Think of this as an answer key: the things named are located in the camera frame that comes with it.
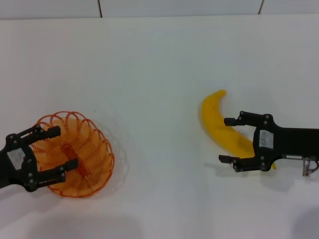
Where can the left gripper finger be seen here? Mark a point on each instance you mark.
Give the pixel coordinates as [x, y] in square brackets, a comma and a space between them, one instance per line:
[57, 171]
[49, 132]

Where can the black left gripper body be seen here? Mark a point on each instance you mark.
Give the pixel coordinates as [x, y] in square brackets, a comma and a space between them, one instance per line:
[15, 164]

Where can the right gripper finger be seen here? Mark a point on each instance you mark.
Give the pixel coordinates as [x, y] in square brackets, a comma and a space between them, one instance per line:
[246, 119]
[245, 164]

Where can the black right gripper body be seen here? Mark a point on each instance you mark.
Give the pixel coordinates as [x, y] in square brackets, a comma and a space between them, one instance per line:
[294, 142]

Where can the yellow banana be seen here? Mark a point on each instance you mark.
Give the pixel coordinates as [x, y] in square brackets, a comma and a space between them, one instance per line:
[216, 124]

